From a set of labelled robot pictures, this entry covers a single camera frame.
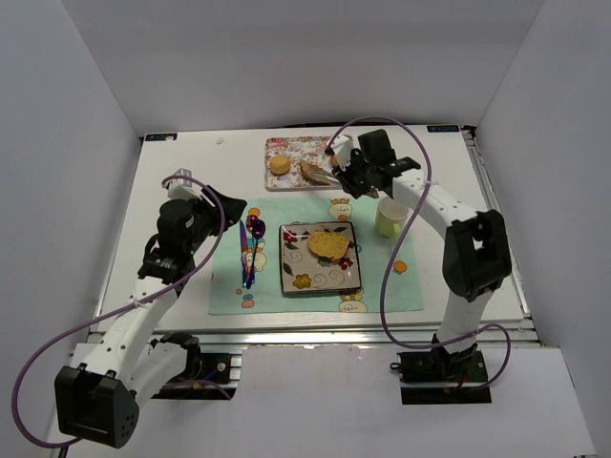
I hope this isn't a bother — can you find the black table label left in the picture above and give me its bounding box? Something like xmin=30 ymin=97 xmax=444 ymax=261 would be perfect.
xmin=144 ymin=133 xmax=178 ymax=142

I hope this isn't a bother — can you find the purple spoon back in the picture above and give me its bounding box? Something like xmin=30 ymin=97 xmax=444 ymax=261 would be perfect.
xmin=246 ymin=215 xmax=258 ymax=289

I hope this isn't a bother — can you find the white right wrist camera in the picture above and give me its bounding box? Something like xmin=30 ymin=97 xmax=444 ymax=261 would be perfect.
xmin=326 ymin=135 xmax=353 ymax=171

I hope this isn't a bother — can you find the black table label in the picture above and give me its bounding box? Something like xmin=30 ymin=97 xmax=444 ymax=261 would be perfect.
xmin=427 ymin=124 xmax=460 ymax=134
xmin=144 ymin=133 xmax=178 ymax=142

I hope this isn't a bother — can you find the light green mug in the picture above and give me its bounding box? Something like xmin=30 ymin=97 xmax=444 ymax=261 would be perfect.
xmin=374 ymin=197 xmax=411 ymax=239

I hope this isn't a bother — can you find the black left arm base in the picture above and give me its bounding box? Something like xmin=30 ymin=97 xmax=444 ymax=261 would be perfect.
xmin=141 ymin=332 xmax=241 ymax=401

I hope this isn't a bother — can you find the floral rectangular tray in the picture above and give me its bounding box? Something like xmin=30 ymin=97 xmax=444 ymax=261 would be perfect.
xmin=263 ymin=135 xmax=341 ymax=192

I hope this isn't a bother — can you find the purple spoon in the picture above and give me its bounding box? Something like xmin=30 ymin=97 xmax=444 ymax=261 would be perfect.
xmin=246 ymin=215 xmax=258 ymax=289
xmin=249 ymin=219 xmax=266 ymax=284

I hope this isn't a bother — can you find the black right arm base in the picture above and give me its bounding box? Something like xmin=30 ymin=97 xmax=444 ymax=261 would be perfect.
xmin=390 ymin=348 xmax=493 ymax=406

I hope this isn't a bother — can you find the aluminium table frame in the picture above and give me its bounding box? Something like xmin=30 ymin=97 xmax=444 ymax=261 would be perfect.
xmin=71 ymin=124 xmax=545 ymax=383

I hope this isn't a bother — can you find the yellow bread slice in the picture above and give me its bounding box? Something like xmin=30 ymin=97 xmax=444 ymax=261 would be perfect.
xmin=307 ymin=231 xmax=350 ymax=260

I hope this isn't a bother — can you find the black table label right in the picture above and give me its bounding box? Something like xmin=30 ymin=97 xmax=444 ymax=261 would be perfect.
xmin=427 ymin=124 xmax=460 ymax=134

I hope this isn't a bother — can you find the orange-brown bread slice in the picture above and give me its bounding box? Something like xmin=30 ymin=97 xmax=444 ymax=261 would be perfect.
xmin=299 ymin=160 xmax=330 ymax=186

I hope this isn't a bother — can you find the purple spoon front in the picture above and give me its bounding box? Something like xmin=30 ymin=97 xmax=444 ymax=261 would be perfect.
xmin=249 ymin=219 xmax=266 ymax=284

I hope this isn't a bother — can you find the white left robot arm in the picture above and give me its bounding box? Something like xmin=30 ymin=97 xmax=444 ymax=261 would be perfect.
xmin=54 ymin=185 xmax=246 ymax=448

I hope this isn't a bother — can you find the square floral ceramic plate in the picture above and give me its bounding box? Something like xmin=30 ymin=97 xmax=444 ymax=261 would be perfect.
xmin=279 ymin=220 xmax=363 ymax=296

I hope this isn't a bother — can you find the round yellow bun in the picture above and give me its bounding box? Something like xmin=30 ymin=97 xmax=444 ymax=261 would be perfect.
xmin=269 ymin=155 xmax=291 ymax=176

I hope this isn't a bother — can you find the mint green cartoon placemat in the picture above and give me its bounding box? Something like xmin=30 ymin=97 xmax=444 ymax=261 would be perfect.
xmin=209 ymin=195 xmax=424 ymax=316

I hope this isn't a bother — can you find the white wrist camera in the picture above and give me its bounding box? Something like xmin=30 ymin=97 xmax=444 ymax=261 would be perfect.
xmin=161 ymin=168 xmax=201 ymax=200
xmin=326 ymin=135 xmax=353 ymax=171

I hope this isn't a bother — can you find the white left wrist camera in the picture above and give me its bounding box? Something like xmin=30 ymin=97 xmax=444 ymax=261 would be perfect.
xmin=161 ymin=168 xmax=201 ymax=200

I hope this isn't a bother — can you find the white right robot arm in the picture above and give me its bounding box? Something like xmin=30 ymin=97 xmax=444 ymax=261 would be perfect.
xmin=326 ymin=129 xmax=512 ymax=359

